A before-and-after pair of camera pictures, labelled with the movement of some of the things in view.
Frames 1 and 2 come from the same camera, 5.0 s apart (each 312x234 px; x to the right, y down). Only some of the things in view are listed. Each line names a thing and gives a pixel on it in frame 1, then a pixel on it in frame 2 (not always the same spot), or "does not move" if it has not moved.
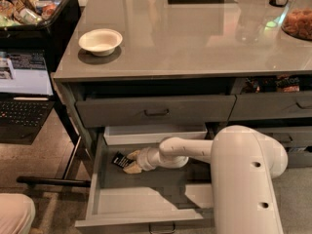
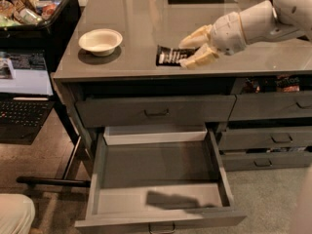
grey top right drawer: (253, 105) does not move
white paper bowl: (100, 42) does not move
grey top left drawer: (119, 112) does not move
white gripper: (143, 160) to (226, 33)
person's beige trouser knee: (18, 214) does not move
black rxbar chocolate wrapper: (122, 160) to (169, 56)
